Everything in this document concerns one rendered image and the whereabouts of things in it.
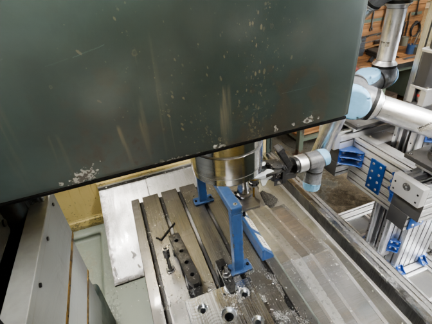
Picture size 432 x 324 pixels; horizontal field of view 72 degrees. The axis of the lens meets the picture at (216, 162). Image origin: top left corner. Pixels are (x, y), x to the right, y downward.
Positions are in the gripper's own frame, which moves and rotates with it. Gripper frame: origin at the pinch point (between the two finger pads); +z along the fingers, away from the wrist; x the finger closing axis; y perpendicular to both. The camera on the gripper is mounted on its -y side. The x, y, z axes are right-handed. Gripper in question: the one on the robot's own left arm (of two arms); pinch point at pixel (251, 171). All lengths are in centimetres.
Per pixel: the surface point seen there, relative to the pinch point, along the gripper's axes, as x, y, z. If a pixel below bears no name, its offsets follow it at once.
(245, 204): -18.1, -1.5, 10.7
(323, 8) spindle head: -48, -61, 11
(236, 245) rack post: -19.4, 14.9, 14.8
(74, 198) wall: 67, 36, 79
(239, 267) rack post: -19.2, 27.5, 14.0
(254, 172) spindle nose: -42, -31, 19
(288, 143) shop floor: 190, 115, -140
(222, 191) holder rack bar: -10.2, -2.6, 15.6
